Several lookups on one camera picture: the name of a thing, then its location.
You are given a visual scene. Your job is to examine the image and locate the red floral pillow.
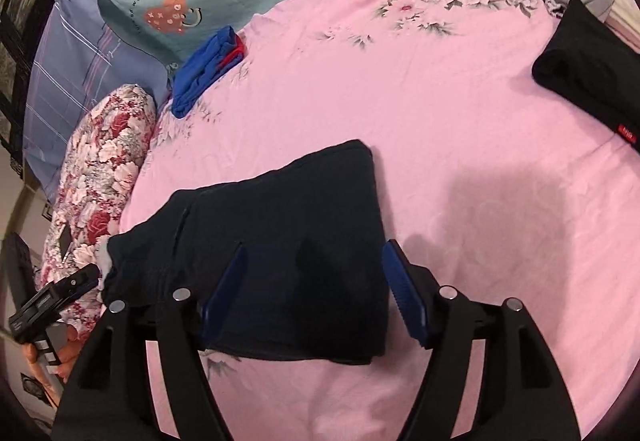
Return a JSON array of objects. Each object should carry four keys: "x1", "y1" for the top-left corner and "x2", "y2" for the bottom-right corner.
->
[{"x1": 42, "y1": 83, "x2": 158, "y2": 342}]

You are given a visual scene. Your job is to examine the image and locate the person's left hand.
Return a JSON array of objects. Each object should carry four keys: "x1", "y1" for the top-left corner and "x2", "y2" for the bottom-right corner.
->
[{"x1": 24, "y1": 323, "x2": 83, "y2": 409}]

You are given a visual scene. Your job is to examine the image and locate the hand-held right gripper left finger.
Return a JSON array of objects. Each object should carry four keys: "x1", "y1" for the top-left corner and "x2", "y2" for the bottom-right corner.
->
[{"x1": 50, "y1": 241, "x2": 249, "y2": 441}]

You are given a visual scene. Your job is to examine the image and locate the dark wooden headboard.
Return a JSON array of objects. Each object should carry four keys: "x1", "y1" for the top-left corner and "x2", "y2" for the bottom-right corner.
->
[{"x1": 0, "y1": 0, "x2": 76, "y2": 172}]

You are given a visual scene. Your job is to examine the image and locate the blue plaid pillow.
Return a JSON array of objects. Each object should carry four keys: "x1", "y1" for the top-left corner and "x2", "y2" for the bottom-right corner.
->
[{"x1": 22, "y1": 0, "x2": 173, "y2": 202}]

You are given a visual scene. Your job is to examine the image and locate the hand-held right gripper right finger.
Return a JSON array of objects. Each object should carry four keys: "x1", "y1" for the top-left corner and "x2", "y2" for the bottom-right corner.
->
[{"x1": 382, "y1": 238, "x2": 584, "y2": 441}]

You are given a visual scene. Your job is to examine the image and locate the folded black garment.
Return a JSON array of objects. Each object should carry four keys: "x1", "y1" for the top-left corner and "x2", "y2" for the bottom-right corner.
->
[{"x1": 531, "y1": 0, "x2": 640, "y2": 144}]

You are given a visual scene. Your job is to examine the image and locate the grey cloth strip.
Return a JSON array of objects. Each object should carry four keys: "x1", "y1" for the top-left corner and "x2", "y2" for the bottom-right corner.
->
[{"x1": 95, "y1": 246, "x2": 115, "y2": 278}]

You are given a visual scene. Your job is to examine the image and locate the folded blue garment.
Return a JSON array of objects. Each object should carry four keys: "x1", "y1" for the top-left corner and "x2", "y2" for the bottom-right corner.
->
[{"x1": 170, "y1": 25, "x2": 247, "y2": 118}]

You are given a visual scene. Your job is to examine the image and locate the pink floral bed sheet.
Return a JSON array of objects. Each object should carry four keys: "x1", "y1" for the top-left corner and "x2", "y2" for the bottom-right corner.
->
[{"x1": 120, "y1": 0, "x2": 640, "y2": 441}]

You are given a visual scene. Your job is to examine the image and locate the black phone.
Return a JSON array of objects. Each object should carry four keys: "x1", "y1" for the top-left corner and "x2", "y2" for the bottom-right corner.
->
[{"x1": 58, "y1": 225, "x2": 73, "y2": 268}]

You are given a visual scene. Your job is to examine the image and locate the navy pants with red embroidery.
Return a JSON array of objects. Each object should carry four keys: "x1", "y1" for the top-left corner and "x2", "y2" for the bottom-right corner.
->
[{"x1": 100, "y1": 139, "x2": 391, "y2": 366}]

